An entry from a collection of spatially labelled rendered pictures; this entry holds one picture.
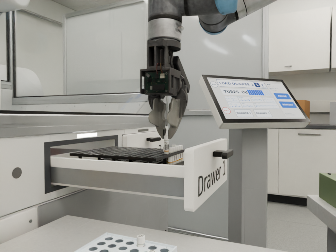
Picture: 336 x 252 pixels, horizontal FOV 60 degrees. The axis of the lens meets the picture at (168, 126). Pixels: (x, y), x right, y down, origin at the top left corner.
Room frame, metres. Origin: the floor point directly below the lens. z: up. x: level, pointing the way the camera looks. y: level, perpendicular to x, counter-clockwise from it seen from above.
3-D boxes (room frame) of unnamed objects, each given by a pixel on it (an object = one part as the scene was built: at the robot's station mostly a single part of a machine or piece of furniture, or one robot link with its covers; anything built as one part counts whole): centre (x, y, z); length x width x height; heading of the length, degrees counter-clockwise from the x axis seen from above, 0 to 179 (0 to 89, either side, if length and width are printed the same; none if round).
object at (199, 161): (0.64, -0.09, 0.87); 0.29 x 0.02 x 0.11; 157
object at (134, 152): (0.71, 0.09, 0.87); 0.22 x 0.18 x 0.06; 67
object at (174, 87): (0.65, 0.01, 1.09); 0.09 x 0.08 x 0.12; 157
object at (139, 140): (1.05, 0.08, 0.87); 0.29 x 0.02 x 0.11; 157
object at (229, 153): (0.62, -0.12, 0.91); 0.07 x 0.04 x 0.01; 157
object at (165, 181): (0.72, 0.10, 0.86); 0.40 x 0.26 x 0.06; 67
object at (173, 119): (0.64, -0.01, 0.98); 0.06 x 0.03 x 0.09; 157
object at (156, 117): (0.66, 0.03, 0.98); 0.06 x 0.03 x 0.09; 157
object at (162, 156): (0.67, 0.00, 0.90); 0.18 x 0.02 x 0.01; 157
